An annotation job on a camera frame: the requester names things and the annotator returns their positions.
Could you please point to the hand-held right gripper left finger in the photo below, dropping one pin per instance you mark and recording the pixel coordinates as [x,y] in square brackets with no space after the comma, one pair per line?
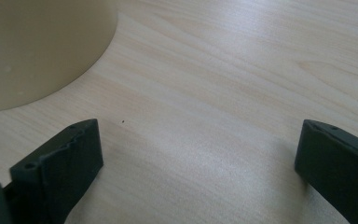
[65,165]

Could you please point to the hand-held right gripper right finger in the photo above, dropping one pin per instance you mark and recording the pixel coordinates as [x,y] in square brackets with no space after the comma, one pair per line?
[338,165]

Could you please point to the beige round container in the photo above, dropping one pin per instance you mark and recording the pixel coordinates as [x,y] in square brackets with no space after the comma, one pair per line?
[37,46]

